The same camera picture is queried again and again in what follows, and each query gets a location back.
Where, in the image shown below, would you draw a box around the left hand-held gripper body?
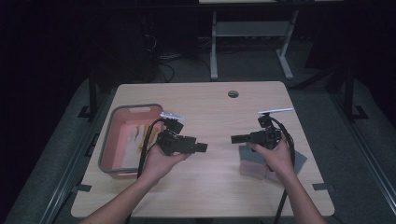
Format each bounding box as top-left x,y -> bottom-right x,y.
156,111 -> 198,157

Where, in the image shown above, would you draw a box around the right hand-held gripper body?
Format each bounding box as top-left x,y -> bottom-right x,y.
248,106 -> 295,150

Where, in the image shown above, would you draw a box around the beige orange glove with patch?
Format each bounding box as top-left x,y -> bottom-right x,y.
136,123 -> 158,152

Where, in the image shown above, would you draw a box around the pink basin with grey rim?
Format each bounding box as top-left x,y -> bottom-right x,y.
98,103 -> 164,180

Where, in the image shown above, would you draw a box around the person's left hand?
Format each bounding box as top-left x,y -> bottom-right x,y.
138,143 -> 191,186

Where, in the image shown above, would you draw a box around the person's right hand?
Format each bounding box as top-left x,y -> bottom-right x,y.
248,135 -> 297,185

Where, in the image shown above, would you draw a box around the black tape strip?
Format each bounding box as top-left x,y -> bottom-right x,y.
71,184 -> 93,193
312,183 -> 336,192

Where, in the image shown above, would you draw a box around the black metal stand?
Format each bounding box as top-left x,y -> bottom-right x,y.
342,63 -> 370,121
78,66 -> 100,120

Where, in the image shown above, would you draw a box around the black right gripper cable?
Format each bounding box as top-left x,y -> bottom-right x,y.
270,116 -> 296,224

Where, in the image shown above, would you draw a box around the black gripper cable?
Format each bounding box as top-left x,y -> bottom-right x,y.
124,117 -> 166,224
270,116 -> 296,224

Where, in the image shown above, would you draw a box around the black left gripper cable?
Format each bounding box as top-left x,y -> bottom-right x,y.
124,117 -> 166,224

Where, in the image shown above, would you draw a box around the black floor cables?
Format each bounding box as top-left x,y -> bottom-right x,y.
144,34 -> 188,82

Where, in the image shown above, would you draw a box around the white metal desk frame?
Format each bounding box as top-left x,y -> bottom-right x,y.
199,0 -> 344,80

